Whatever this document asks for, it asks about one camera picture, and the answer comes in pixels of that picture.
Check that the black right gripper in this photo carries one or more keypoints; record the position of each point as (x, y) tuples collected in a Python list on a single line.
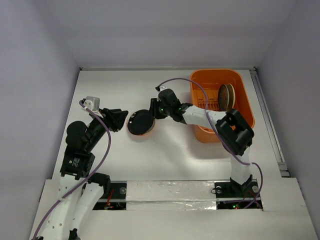
[(154, 108)]

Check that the orange plastic dish rack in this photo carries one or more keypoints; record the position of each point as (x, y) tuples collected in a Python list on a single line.
[(211, 80)]

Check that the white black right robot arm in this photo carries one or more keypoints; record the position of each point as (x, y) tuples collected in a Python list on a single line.
[(230, 127)]

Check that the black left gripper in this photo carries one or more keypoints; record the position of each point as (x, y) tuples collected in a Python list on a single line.
[(114, 118)]

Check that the blue patterned plate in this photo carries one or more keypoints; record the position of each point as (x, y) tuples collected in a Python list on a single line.
[(224, 98)]

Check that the dark brown plate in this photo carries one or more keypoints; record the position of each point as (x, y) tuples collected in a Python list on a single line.
[(140, 122)]

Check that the orange plastic plate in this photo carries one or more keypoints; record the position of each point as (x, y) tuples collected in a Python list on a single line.
[(142, 135)]

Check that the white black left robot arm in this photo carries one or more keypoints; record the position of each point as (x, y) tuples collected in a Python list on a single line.
[(80, 186)]

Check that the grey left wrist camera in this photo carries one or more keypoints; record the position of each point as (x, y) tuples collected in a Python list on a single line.
[(91, 103)]

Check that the silver tape covered board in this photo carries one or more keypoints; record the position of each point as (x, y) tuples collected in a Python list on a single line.
[(170, 196)]

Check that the aluminium rail right side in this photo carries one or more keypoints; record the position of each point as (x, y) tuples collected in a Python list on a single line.
[(284, 171)]

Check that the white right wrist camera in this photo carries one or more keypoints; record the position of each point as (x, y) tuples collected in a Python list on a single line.
[(161, 88)]

